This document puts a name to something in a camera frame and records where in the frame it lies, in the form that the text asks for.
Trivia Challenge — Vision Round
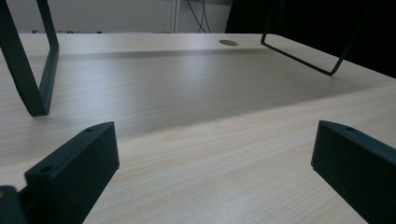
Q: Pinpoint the black cable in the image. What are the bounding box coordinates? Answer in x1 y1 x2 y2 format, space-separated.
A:
200 0 213 34
186 0 208 34

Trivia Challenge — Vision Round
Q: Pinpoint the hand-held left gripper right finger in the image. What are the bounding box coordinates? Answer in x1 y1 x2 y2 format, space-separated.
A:
310 119 396 224

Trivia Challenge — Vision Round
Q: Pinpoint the black metal shelf leg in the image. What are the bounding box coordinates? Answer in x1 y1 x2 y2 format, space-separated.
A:
0 0 60 118

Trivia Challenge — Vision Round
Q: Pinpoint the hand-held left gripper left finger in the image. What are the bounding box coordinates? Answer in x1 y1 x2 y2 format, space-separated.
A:
23 120 120 224

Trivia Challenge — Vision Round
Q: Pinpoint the thin black wire frame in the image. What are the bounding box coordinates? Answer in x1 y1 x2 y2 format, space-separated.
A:
260 0 375 77

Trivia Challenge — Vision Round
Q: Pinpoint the grey round desk grommet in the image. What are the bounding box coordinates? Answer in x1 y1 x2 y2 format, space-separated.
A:
219 39 239 48

